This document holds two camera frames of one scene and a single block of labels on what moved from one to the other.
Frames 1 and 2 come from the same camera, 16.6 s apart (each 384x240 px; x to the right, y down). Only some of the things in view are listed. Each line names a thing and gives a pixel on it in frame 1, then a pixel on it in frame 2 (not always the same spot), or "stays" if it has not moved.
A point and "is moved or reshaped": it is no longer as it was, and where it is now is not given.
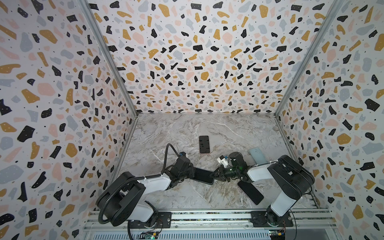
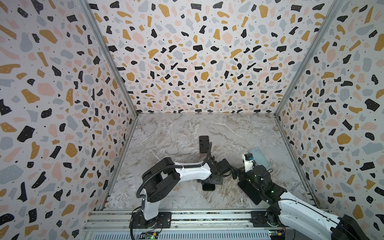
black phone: x=204 y=144 stays
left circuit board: x=148 y=235 stays
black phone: x=203 y=175 is moved or reshaped
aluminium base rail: x=217 y=224 stays
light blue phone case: x=258 y=156 stays
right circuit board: x=277 y=234 stays
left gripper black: x=190 y=168 → x=219 y=180
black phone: x=251 y=191 stays
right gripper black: x=222 y=173 → x=250 y=179
